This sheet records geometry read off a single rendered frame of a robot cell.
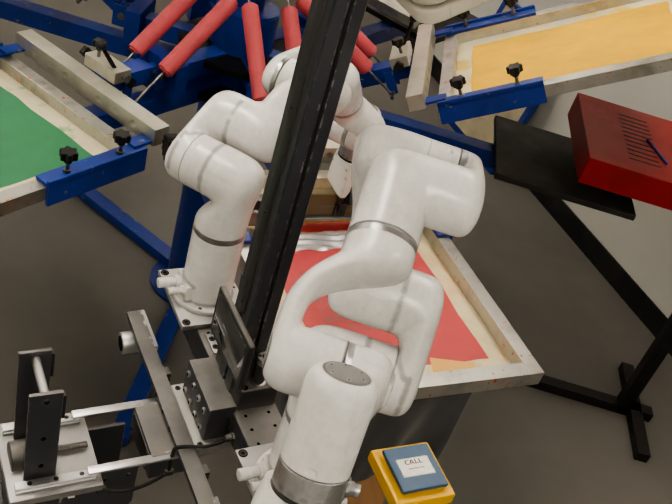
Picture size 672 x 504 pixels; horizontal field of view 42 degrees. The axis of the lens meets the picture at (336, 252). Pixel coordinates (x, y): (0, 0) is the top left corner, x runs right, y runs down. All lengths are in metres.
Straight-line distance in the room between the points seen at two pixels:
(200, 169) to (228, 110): 0.13
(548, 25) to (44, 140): 1.63
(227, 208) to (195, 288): 0.20
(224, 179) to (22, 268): 2.03
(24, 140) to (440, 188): 1.51
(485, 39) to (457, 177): 2.03
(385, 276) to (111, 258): 2.58
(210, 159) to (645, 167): 1.66
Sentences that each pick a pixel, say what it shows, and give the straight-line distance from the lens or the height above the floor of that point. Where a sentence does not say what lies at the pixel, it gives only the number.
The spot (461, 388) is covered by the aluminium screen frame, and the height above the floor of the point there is 0.97.
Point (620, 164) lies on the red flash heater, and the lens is 2.79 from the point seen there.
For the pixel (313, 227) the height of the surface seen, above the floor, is 0.96.
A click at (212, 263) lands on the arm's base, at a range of 1.58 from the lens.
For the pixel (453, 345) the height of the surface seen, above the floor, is 0.96.
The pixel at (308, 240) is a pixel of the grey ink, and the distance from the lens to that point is 2.18.
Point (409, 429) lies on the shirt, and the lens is 2.15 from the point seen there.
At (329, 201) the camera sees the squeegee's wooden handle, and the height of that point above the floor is 1.04.
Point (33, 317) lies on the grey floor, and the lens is 3.25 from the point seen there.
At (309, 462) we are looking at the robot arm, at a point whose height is 1.58.
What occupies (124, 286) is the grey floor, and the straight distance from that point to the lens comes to 3.40.
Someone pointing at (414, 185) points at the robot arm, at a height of 1.72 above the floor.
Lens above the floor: 2.24
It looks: 36 degrees down
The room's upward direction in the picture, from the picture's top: 18 degrees clockwise
